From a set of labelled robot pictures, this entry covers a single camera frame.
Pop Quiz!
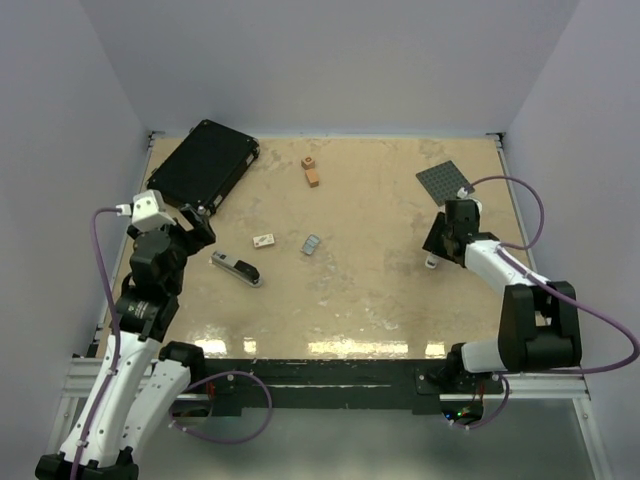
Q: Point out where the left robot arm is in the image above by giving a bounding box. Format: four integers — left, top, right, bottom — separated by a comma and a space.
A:
35, 194, 216, 479

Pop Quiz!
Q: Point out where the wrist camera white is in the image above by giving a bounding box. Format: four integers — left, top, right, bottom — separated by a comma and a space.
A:
456, 186, 483, 212
116, 189, 176, 233

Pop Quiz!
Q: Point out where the wooden cube with circle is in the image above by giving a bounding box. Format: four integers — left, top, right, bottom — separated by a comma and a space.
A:
301, 157, 315, 170

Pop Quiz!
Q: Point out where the black hard case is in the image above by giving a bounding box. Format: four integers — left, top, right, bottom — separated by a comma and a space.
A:
147, 119, 260, 215

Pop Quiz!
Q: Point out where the grey metal stapler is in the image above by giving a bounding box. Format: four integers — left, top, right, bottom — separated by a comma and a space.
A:
211, 250, 262, 288

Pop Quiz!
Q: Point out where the aluminium frame rail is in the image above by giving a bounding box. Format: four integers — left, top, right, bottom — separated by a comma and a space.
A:
62, 357, 590, 400

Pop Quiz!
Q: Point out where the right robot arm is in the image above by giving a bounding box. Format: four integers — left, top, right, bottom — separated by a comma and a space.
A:
423, 199, 582, 393

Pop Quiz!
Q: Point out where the grey studded baseplate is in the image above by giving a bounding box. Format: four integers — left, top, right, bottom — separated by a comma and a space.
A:
416, 160, 474, 207

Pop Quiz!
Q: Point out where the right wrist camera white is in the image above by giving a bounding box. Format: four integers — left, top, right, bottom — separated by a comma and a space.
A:
456, 186, 483, 212

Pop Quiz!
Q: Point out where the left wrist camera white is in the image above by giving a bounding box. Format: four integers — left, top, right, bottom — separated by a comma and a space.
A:
116, 189, 176, 233

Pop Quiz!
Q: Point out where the plain wooden block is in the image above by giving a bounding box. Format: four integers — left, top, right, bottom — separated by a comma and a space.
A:
305, 169, 320, 188

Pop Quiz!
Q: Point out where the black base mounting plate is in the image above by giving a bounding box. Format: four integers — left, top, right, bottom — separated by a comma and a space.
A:
183, 358, 503, 416

